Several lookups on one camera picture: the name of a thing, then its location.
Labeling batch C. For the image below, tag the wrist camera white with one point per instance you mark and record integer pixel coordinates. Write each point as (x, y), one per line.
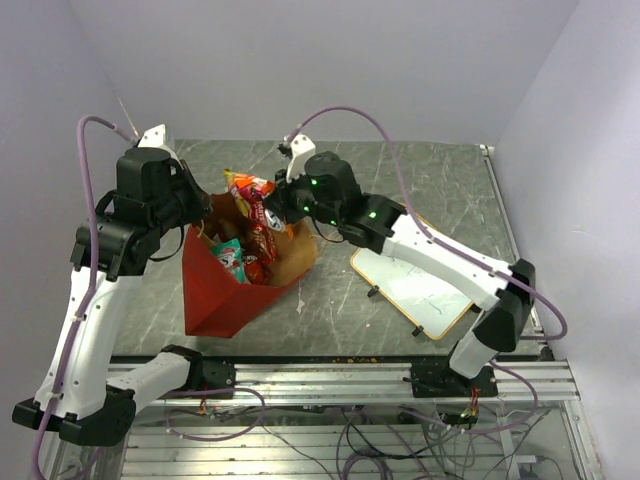
(157, 137)
(299, 150)

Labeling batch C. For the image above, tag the aluminium rail frame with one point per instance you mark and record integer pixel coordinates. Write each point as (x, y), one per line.
(357, 418)

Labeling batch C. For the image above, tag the small whiteboard yellow frame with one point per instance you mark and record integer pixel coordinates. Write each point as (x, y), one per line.
(431, 305)

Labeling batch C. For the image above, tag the orange Fox's candy bag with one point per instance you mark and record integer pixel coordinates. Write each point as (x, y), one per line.
(249, 192)

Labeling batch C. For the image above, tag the teal Fox's candy bag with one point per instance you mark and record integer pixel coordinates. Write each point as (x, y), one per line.
(230, 256)

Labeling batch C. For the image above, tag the red noodle snack bag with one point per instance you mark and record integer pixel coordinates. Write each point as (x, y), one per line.
(260, 241)

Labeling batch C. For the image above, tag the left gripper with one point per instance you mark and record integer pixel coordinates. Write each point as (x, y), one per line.
(201, 201)

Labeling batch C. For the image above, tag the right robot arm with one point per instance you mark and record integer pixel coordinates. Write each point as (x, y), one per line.
(322, 187)

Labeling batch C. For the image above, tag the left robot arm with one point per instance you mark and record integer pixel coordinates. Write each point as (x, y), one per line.
(155, 192)

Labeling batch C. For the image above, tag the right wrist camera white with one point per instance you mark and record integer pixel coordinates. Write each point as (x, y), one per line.
(299, 150)

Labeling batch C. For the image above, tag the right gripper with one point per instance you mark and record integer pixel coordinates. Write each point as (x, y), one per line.
(280, 199)

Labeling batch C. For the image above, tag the red paper bag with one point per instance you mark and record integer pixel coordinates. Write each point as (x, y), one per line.
(215, 303)

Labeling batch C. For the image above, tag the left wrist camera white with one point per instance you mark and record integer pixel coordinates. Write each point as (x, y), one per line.
(157, 137)

